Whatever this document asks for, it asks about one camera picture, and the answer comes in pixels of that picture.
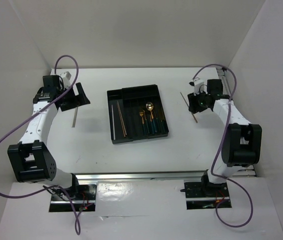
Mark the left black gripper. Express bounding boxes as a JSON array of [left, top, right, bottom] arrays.
[[57, 82, 90, 112]]

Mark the gold spoon green handle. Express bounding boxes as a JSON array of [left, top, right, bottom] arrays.
[[149, 115, 157, 134], [145, 102, 154, 121]]

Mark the gold fork green handle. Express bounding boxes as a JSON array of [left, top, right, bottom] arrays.
[[139, 110, 149, 136]]

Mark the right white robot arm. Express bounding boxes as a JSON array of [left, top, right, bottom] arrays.
[[187, 78, 262, 196]]

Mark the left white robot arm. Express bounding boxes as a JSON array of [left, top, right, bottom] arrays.
[[7, 71, 90, 200]]

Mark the black cutlery organizer tray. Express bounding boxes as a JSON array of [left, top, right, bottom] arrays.
[[106, 84, 169, 145]]

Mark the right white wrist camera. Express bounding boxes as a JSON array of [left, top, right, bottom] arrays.
[[189, 77, 205, 96]]

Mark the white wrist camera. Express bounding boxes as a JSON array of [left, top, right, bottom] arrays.
[[189, 77, 205, 96], [58, 71, 72, 90]]

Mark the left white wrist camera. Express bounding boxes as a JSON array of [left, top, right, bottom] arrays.
[[58, 71, 72, 90]]

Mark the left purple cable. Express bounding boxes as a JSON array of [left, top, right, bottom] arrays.
[[0, 54, 92, 236]]

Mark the purple cable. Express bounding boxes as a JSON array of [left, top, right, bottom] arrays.
[[192, 63, 254, 228], [0, 54, 92, 236]]

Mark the aluminium right side rail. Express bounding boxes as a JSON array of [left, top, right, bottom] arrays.
[[216, 65, 258, 178]]

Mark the aluminium rail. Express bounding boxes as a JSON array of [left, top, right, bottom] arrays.
[[76, 171, 205, 183], [216, 65, 258, 178]]

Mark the aluminium front rail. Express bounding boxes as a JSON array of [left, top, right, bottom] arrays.
[[76, 171, 205, 183]]

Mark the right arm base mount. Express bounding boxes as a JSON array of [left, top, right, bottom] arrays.
[[180, 182, 232, 210]]

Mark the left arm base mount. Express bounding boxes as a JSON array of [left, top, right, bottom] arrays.
[[44, 183, 97, 213]]

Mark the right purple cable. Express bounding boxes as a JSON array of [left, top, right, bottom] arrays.
[[192, 63, 254, 228]]

